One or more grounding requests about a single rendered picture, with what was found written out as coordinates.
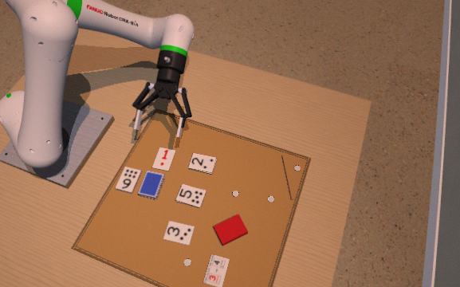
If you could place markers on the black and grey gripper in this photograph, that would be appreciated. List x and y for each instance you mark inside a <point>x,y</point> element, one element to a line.
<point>166,86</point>

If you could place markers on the white printed rules card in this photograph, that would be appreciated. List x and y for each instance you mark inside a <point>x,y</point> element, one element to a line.
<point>216,270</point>

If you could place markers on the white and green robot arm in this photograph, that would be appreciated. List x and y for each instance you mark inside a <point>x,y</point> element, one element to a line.
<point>33,118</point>

